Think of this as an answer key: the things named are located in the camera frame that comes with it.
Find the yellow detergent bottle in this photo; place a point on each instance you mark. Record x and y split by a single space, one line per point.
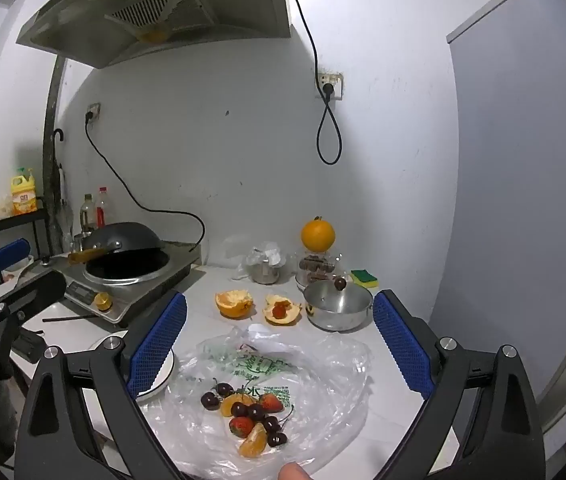
24 195

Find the steel induction cooker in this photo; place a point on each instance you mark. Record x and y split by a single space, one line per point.
153 280

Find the black chopstick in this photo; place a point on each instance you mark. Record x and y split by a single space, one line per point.
70 317

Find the white wall socket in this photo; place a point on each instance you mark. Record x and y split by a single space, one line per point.
94 112
330 85

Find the steel lid brown knob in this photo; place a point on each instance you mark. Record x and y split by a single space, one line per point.
333 297

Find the white plate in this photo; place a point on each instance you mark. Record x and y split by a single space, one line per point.
163 377

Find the yellow green sponge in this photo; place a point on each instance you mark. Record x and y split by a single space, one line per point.
365 278

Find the dark vertical pipe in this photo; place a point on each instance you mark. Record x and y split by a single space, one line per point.
52 160

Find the whole orange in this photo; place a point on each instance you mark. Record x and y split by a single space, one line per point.
318 235

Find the red fruit piece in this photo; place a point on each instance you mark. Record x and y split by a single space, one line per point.
278 312

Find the clear green print plastic bag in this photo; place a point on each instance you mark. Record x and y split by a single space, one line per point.
323 385

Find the steel pot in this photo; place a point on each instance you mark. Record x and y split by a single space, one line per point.
338 317

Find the red cap bottle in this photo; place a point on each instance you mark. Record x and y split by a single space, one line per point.
103 207

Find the orange peel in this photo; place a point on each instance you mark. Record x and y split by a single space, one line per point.
290 316

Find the dark oil bottle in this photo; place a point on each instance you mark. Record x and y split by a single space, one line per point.
88 215

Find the clear glass jar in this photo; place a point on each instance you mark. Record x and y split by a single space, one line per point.
318 270

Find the small steel cup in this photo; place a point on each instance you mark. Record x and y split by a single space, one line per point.
265 272

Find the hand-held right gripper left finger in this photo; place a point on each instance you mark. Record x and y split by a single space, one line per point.
158 340

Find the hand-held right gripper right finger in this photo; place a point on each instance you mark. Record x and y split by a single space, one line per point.
403 345

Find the steel range hood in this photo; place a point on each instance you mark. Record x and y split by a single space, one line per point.
163 5

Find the black shelf rack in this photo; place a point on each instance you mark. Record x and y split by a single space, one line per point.
18 222

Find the person's right hand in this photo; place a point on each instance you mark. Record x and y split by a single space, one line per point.
293 472

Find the half orange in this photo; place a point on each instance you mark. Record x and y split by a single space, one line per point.
233 304

